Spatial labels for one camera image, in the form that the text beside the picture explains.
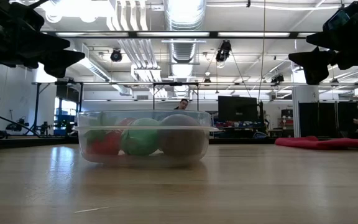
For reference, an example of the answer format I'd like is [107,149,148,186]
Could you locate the clear plastic tupperware container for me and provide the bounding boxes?
[72,109,220,166]

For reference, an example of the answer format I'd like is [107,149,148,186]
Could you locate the red toy tomato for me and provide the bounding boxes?
[85,129,123,156]

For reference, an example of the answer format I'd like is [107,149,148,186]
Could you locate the smooth green toy vegetable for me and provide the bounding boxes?
[121,117,160,157]

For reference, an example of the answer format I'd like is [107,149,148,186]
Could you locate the brown toy kiwi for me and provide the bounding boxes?
[158,114,206,158]

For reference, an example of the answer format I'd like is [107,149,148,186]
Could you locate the black monitor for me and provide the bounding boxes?
[218,95,259,123]

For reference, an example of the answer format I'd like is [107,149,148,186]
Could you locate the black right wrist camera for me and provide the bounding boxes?
[321,1,358,32]

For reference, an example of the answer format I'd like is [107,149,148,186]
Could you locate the red folded cloth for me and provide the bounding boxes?
[274,135,358,151]

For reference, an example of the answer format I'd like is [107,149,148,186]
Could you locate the red toy strawberry broad leaves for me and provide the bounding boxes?
[118,117,138,127]

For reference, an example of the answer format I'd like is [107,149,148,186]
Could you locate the black hanging device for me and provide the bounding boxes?
[216,40,232,63]
[110,49,123,62]

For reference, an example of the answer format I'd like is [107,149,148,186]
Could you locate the black partition panel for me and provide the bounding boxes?
[298,101,358,138]

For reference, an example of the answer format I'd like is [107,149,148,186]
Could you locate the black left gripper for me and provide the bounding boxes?
[0,0,86,78]

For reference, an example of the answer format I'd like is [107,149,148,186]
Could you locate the silver ventilation duct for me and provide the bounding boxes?
[162,0,208,63]

